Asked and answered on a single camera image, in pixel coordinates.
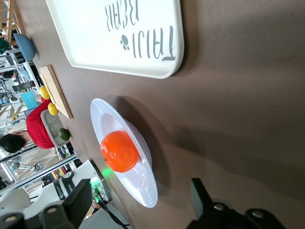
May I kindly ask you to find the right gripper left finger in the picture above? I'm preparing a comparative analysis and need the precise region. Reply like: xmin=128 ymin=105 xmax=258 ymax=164
xmin=0 ymin=178 xmax=93 ymax=229

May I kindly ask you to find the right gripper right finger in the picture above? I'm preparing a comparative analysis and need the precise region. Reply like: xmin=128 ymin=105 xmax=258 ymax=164
xmin=188 ymin=177 xmax=286 ymax=229

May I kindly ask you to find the pale lilac round plate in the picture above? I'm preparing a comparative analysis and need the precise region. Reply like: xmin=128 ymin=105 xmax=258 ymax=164
xmin=90 ymin=97 xmax=158 ymax=208

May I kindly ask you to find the orange mandarin fruit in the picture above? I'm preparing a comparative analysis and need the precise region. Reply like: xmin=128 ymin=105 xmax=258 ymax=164
xmin=100 ymin=130 xmax=140 ymax=173

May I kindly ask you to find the green avocado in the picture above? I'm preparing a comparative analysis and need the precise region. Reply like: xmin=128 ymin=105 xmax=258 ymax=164
xmin=58 ymin=128 xmax=71 ymax=141

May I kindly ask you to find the grey divided food tray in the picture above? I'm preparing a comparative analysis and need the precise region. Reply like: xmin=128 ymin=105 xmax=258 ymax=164
xmin=40 ymin=108 xmax=70 ymax=147

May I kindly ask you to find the person in red shirt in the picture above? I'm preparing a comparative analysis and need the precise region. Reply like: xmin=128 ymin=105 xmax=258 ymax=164
xmin=0 ymin=99 xmax=59 ymax=154

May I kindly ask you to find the yellow lemon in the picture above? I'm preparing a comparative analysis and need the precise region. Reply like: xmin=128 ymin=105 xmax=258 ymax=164
xmin=39 ymin=85 xmax=51 ymax=100
xmin=47 ymin=102 xmax=59 ymax=116

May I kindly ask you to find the brown table mat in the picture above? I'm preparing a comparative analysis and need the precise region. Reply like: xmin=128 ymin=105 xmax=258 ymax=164
xmin=14 ymin=0 xmax=305 ymax=229

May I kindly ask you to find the bamboo cutting board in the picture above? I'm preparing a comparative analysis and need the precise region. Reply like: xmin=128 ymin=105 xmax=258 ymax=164
xmin=39 ymin=64 xmax=74 ymax=120

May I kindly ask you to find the yellow plastic knife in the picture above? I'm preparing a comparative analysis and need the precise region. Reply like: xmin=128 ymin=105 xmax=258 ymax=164
xmin=39 ymin=73 xmax=56 ymax=104

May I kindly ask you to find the blue bowl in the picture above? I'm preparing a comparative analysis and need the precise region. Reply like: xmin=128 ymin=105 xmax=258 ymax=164
xmin=13 ymin=32 xmax=36 ymax=62

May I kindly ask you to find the cream bear print tray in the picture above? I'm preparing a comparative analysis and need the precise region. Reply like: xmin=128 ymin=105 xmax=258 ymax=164
xmin=45 ymin=0 xmax=185 ymax=79

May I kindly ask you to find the wooden peg rack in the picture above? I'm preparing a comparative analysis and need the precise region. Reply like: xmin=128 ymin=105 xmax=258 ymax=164
xmin=0 ymin=0 xmax=26 ymax=46

